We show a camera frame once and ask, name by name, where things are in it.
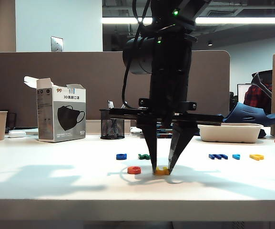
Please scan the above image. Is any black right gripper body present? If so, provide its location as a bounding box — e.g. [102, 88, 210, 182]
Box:
[108, 25, 224, 127]

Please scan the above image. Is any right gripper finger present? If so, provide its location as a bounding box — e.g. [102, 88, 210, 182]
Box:
[141, 124, 158, 169]
[167, 125, 199, 174]

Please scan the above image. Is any yellow letter u magnet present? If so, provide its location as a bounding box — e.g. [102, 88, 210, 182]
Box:
[155, 167, 170, 177]

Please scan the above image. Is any red letter c magnet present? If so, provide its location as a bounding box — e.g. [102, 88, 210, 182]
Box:
[127, 166, 142, 175]

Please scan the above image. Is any dark blue letter m magnet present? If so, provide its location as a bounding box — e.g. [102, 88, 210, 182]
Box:
[208, 154, 229, 160]

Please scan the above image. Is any black mesh pen holder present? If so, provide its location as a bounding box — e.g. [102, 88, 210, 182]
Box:
[99, 109, 126, 140]

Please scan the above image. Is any beige pulp food tray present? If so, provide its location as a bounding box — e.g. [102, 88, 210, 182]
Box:
[197, 123, 264, 144]

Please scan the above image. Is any computer monitor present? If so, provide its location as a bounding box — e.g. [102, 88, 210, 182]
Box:
[237, 83, 252, 103]

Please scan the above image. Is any navy blue foam slipper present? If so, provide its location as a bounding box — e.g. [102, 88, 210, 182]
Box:
[223, 102, 275, 127]

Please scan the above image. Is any red plaid jacket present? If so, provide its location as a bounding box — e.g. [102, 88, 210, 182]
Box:
[244, 83, 273, 115]

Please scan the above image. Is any black office chair back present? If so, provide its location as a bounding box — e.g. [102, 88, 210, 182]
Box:
[251, 70, 273, 98]

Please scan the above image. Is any grey face mask box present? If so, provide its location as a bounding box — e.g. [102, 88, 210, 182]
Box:
[24, 76, 87, 143]

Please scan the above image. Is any white ceiling light strip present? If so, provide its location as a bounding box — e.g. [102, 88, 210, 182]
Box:
[102, 17, 275, 24]

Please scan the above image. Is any brown desk partition panel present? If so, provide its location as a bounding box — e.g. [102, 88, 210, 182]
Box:
[0, 50, 231, 129]

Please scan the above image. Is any white earbuds case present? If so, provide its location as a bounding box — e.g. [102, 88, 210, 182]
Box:
[8, 130, 27, 138]

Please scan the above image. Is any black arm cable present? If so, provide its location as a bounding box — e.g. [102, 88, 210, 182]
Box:
[121, 0, 152, 110]

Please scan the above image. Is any metal wall switch plate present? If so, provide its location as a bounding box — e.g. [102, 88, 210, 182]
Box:
[51, 36, 64, 52]

